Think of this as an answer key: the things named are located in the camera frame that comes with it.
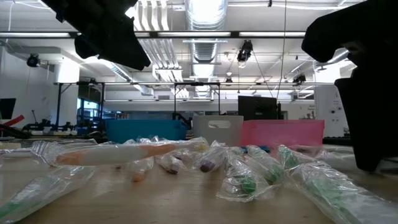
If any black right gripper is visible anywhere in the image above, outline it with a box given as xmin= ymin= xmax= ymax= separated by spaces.
xmin=301 ymin=0 xmax=398 ymax=172

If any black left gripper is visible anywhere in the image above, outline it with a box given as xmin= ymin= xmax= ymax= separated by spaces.
xmin=58 ymin=12 xmax=152 ymax=71

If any white square column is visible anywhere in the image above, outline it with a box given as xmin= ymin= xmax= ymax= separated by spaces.
xmin=313 ymin=85 xmax=349 ymax=139

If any black metal rack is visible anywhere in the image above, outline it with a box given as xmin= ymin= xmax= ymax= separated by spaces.
xmin=53 ymin=81 xmax=105 ymax=131
xmin=173 ymin=82 xmax=221 ymax=116

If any teal plastic bin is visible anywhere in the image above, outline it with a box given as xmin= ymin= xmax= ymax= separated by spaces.
xmin=105 ymin=119 xmax=189 ymax=144

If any pink plastic bin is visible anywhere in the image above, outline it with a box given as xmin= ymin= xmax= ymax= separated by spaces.
xmin=241 ymin=119 xmax=325 ymax=149

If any white plastic bin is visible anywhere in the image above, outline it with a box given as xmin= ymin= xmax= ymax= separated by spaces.
xmin=192 ymin=115 xmax=244 ymax=147

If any black bench equipment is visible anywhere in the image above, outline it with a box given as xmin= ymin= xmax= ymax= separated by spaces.
xmin=21 ymin=118 xmax=77 ymax=132

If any black flat monitor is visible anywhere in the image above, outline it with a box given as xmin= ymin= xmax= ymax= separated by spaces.
xmin=238 ymin=95 xmax=280 ymax=121

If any red bar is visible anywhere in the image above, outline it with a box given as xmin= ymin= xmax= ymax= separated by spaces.
xmin=0 ymin=114 xmax=25 ymax=129

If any silver ventilation duct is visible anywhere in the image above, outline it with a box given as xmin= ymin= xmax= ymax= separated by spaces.
xmin=185 ymin=0 xmax=228 ymax=66

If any black wall screen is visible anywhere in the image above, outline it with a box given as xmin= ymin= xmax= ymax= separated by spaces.
xmin=0 ymin=98 xmax=17 ymax=120

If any thin hanging cable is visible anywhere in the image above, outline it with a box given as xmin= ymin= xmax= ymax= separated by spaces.
xmin=275 ymin=0 xmax=287 ymax=101

